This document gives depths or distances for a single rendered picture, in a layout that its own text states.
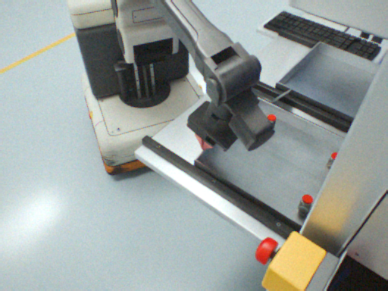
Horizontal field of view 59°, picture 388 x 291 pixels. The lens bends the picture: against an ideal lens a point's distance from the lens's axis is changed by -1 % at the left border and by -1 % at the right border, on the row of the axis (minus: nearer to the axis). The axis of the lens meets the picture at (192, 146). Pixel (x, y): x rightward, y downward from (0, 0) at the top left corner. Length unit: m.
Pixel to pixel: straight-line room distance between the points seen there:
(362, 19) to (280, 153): 0.80
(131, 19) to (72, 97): 1.14
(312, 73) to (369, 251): 0.65
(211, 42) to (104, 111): 1.31
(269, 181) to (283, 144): 0.12
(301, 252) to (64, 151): 1.73
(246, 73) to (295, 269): 0.29
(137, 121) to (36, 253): 0.76
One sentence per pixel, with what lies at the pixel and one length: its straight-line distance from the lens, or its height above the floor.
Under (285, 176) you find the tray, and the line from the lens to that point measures 0.77.
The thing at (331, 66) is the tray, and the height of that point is 0.88.
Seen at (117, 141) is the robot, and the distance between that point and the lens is 1.68.
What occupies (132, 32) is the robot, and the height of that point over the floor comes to 0.80.
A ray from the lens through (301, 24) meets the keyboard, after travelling 1.41.
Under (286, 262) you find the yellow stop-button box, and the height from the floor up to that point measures 1.03.
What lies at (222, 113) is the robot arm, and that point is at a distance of 0.62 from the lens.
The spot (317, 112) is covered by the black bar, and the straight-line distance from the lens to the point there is 0.91.
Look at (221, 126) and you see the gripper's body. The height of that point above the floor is 1.02.
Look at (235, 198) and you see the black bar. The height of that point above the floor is 0.90.
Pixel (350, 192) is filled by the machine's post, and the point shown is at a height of 1.14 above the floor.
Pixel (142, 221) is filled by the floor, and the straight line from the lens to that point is 1.72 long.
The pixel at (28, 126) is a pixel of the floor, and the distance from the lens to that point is 2.32.
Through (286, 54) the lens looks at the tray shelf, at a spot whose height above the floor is 0.88.
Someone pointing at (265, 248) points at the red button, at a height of 1.01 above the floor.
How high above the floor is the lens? 1.48
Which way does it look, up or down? 48 degrees down
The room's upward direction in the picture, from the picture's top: straight up
